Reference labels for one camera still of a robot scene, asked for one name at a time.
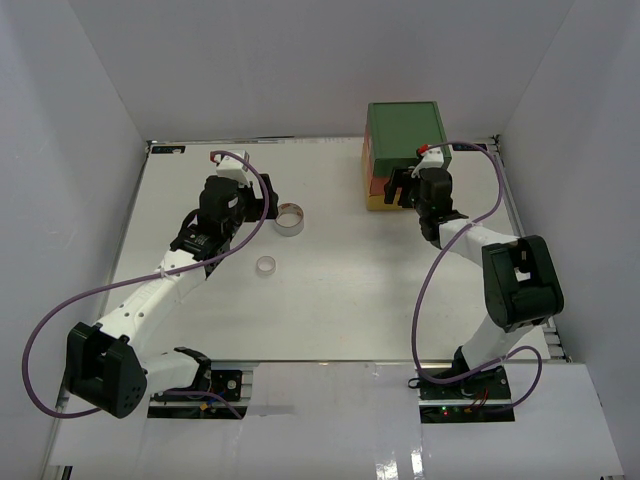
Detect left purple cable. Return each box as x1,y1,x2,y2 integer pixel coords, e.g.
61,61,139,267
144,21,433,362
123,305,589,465
21,149,271,419

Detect small clear tape roll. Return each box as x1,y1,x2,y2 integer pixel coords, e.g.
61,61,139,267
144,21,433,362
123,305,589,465
255,255,277,276

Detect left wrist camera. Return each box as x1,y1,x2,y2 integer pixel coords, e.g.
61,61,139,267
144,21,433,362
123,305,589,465
210,150,250,186

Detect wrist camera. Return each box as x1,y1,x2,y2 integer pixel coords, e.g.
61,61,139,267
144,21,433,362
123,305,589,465
411,144,445,178
210,150,250,186

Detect green drawer cabinet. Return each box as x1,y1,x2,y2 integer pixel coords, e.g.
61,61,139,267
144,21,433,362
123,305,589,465
361,101,447,212

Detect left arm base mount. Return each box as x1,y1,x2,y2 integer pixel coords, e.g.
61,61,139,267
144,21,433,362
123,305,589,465
147,370,251,420

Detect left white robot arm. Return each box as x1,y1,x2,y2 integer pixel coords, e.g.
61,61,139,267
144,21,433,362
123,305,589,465
63,175,278,418

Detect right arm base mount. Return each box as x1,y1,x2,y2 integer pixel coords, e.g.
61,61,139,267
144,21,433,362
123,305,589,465
407,367,515,425

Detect large tape roll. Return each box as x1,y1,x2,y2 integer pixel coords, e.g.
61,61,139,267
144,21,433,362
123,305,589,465
274,202,304,237

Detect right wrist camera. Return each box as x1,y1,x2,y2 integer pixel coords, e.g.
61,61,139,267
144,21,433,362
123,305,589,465
411,144,445,178

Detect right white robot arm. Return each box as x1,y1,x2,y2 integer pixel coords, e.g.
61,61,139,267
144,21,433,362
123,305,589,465
384,167,564,399

